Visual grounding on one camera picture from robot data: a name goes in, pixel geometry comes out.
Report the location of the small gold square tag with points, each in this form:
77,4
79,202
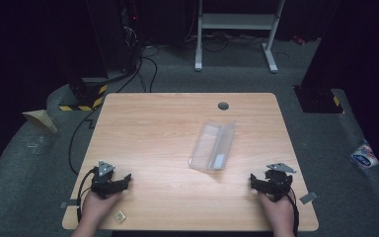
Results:
119,216

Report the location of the clear plastic box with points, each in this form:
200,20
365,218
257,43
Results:
213,146

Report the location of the beige cardboard piece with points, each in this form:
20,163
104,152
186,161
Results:
41,119

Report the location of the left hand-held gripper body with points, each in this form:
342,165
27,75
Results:
102,179

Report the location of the white and blue tissue packet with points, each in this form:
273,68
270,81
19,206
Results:
363,156

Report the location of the small red object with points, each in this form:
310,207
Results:
298,40

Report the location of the dark computer tower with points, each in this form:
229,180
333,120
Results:
130,29

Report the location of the white metal stand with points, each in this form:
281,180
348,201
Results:
237,21

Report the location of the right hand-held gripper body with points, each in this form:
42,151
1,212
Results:
279,181

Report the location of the grey tape strip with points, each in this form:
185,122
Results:
68,204
308,197

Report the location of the black pillar with striped base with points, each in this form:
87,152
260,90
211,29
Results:
322,98
85,89

